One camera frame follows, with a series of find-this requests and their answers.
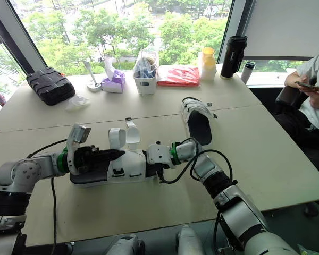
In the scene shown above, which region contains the white bottle with yellow lid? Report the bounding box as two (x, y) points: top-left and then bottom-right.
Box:
(197, 46), (217, 81)

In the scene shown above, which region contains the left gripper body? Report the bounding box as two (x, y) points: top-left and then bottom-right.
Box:
(73, 144), (98, 174)

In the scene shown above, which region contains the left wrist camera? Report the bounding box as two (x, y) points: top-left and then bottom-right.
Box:
(65, 123), (92, 176)

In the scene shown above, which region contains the person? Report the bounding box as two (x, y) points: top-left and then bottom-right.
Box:
(275, 48), (319, 217)

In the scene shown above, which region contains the black tool case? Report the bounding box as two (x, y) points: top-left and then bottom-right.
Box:
(26, 66), (77, 106)

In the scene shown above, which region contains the black cable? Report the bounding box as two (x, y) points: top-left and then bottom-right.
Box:
(26, 138), (69, 159)
(213, 209), (223, 250)
(158, 137), (233, 185)
(50, 177), (58, 248)

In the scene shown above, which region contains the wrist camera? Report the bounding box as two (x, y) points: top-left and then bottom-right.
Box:
(145, 143), (174, 170)
(65, 123), (92, 176)

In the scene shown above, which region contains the clear crumpled plastic wrap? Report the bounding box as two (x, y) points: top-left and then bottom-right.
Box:
(64, 95), (91, 111)

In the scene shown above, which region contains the white brush on stand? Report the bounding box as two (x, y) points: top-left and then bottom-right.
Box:
(82, 60), (102, 92)

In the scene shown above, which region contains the white bin with plastic bag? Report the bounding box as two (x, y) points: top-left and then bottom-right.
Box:
(132, 49), (161, 96)

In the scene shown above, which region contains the white sandal with black insole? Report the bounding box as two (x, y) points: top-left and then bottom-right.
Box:
(69, 116), (161, 189)
(181, 97), (218, 147)

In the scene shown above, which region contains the red plastic pack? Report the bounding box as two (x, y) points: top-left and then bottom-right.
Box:
(157, 65), (202, 87)

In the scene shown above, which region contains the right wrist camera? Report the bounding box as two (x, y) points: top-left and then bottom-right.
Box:
(145, 143), (174, 170)

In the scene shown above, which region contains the purple tissue pack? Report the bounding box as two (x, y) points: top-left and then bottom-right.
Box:
(100, 56), (127, 94)

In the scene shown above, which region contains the smartphone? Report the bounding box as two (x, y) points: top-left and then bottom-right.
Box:
(294, 80), (319, 93)

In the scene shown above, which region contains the black chair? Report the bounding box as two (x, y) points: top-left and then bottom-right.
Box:
(274, 85), (308, 115)

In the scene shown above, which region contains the white bottle with black cap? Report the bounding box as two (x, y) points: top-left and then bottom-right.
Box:
(240, 61), (257, 84)

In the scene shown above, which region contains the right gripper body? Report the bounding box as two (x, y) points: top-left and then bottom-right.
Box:
(145, 162), (165, 179)

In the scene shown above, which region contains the black thermos flask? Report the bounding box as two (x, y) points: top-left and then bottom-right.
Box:
(220, 35), (248, 80)

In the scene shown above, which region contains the robot body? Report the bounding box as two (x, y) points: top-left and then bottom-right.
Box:
(69, 225), (206, 255)

